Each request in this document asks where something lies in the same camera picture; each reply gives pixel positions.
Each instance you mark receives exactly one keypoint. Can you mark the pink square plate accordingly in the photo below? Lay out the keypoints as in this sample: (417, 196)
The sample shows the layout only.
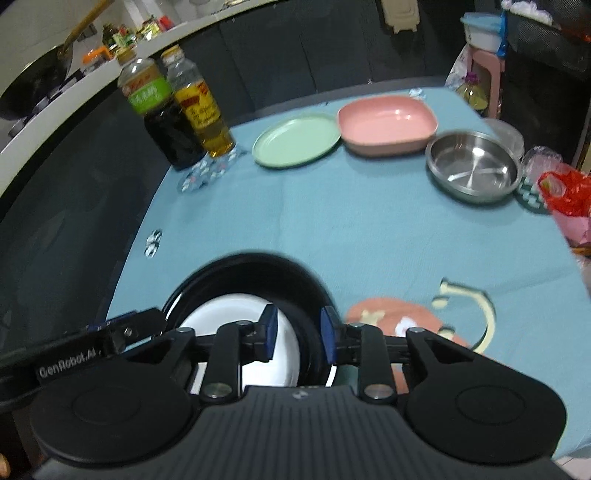
(385, 122)

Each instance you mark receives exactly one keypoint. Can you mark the green round plate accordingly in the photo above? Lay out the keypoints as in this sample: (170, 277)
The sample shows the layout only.
(295, 141)

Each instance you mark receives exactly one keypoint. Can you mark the black plastic bowl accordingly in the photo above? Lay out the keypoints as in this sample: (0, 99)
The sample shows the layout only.
(295, 277)

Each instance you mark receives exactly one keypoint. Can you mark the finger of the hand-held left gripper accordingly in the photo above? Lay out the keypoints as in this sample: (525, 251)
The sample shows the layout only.
(134, 325)

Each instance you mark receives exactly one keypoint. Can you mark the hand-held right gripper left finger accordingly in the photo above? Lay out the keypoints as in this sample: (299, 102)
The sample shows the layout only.
(270, 332)

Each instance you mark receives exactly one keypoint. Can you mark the white kitchen counter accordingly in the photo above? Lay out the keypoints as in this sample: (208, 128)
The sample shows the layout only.
(69, 115)

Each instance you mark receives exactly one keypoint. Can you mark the white container blue lid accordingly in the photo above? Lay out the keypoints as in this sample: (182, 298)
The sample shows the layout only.
(482, 32)

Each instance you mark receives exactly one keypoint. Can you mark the pink plastic bag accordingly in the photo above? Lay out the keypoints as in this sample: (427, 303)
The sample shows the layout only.
(577, 230)

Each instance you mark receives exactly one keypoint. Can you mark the red plastic bag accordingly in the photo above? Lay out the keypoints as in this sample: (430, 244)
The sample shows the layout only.
(568, 191)

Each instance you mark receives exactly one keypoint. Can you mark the blue printed tablecloth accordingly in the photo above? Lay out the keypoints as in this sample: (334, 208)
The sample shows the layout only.
(369, 240)

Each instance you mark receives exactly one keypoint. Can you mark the pink plastic stool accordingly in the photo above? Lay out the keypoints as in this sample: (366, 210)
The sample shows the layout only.
(487, 69)

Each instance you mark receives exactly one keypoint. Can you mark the white shallow bowl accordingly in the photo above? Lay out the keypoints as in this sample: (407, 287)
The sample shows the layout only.
(221, 318)

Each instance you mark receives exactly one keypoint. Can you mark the dark kitchen cabinets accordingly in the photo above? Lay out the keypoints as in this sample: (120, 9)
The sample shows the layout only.
(277, 55)

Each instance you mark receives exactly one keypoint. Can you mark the black mesh rack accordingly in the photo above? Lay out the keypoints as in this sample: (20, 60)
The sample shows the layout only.
(549, 32)

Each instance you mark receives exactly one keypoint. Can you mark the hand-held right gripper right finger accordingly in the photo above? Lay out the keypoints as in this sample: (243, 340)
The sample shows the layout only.
(328, 334)

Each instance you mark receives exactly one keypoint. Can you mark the gas stove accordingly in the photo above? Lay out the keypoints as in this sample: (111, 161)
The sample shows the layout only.
(41, 104)

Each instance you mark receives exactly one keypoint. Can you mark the clear plastic tub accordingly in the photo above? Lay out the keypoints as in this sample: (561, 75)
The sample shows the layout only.
(508, 134)

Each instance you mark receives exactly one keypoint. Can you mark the stainless steel plate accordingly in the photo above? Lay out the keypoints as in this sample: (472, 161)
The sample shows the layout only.
(471, 166)

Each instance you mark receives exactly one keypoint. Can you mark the green patterned coaster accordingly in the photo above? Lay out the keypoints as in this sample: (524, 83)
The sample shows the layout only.
(531, 196)

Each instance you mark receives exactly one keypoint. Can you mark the printed clear plastic bag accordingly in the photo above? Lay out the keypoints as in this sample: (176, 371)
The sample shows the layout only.
(457, 67)

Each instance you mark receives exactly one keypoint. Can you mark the dark vinegar bottle green label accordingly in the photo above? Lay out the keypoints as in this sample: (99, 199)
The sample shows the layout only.
(161, 124)

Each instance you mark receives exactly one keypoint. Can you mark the orange lid jar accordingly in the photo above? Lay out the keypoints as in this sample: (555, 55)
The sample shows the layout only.
(98, 57)

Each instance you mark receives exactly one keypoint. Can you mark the yellow oil bottle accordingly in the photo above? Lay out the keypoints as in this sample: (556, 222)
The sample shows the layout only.
(203, 115)

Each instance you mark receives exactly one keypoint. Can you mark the beige folding cabinet bin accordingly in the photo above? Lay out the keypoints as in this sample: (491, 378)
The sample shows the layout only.
(399, 14)

